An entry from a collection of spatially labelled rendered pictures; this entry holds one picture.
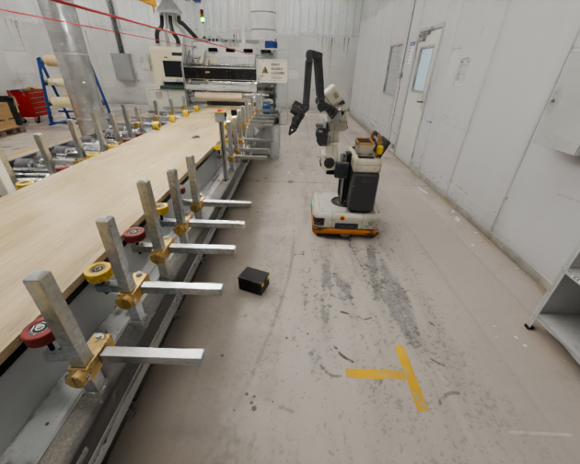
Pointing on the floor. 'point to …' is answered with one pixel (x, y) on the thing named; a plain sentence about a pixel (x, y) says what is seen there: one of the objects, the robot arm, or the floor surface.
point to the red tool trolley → (29, 103)
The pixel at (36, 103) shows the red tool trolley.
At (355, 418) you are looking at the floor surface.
